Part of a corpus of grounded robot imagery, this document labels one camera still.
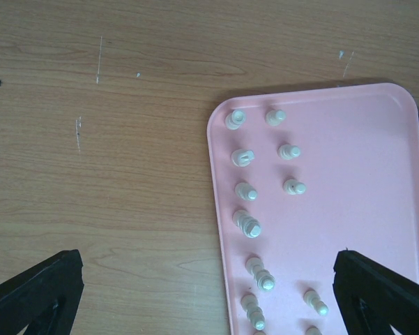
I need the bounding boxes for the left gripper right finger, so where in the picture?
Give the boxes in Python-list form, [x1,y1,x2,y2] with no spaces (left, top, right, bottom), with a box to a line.
[333,250,419,334]

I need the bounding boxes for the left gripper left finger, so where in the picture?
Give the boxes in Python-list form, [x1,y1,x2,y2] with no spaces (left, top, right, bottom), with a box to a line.
[0,249,84,334]

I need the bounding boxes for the white king piece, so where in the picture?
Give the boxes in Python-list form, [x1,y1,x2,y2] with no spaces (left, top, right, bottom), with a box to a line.
[245,257,275,292]

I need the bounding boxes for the white bishop piece lower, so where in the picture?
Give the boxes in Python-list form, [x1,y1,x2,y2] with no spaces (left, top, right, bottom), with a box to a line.
[241,294,266,331]

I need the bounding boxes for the white bishop piece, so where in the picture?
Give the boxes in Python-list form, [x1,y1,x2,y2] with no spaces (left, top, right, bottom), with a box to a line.
[241,294,266,331]
[234,182,258,202]

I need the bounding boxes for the white queen piece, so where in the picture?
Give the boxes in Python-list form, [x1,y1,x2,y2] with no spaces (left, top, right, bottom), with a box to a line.
[233,209,261,239]

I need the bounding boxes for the pink plastic tray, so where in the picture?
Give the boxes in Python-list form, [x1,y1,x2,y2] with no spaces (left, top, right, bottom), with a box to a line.
[207,83,419,334]

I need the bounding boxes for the white knight piece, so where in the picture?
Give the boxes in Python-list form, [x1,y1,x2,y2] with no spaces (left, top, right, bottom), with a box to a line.
[231,149,255,168]

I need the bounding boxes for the white pawn top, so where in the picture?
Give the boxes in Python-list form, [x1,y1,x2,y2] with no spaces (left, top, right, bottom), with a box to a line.
[265,110,287,126]

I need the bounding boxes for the white rook piece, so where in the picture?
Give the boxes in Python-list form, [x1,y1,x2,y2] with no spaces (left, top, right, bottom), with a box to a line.
[225,110,246,131]

